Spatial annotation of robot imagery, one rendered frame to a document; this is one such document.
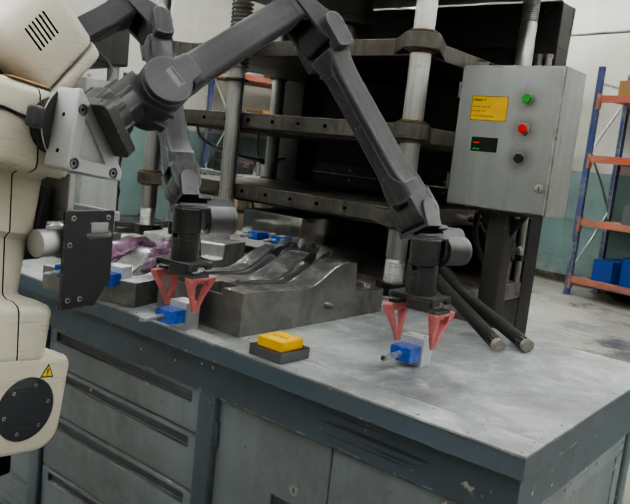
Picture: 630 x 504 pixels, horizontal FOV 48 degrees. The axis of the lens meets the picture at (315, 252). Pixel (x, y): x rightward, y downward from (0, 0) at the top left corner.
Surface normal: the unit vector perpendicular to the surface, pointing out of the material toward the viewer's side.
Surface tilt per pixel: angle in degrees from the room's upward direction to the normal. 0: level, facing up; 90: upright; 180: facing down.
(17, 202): 90
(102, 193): 90
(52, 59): 90
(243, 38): 65
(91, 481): 90
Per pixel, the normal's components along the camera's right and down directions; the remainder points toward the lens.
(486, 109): -0.63, 0.04
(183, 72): 0.55, -0.30
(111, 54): 0.62, 0.18
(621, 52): -0.78, 0.00
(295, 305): 0.77, 0.17
